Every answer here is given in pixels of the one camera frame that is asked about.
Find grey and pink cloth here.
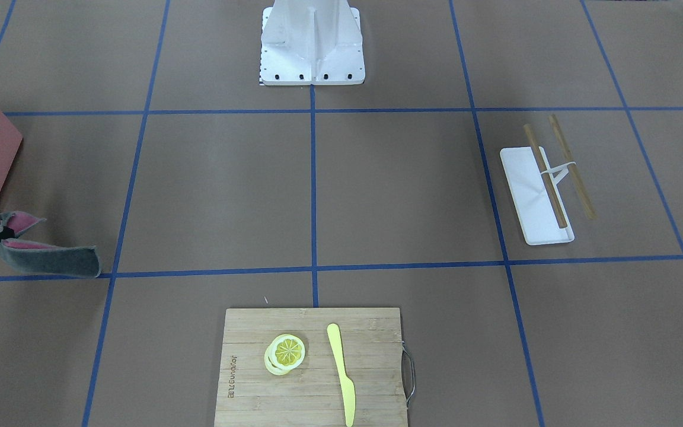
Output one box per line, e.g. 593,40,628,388
0,211,102,278

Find white rack connector piece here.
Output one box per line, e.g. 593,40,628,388
540,161,576,186

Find outer wooden rack bar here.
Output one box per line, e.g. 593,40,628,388
548,114,598,221

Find wooden rack bar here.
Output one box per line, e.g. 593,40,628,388
523,124,567,229
548,114,598,221

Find inner wooden rack bar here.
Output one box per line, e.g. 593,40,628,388
523,124,567,229

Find white rectangular tray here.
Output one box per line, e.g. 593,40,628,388
500,146,575,246

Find bottom lemon slice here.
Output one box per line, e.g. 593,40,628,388
264,339,302,376

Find lemon slice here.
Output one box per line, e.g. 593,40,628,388
264,339,302,376
272,334,306,368

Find top lemon slice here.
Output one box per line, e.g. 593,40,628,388
272,334,306,368

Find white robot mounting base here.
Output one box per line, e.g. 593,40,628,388
258,1,366,86

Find bamboo cutting board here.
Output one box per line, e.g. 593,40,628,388
213,308,408,426

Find yellow plastic knife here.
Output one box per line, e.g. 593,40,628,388
326,323,357,426

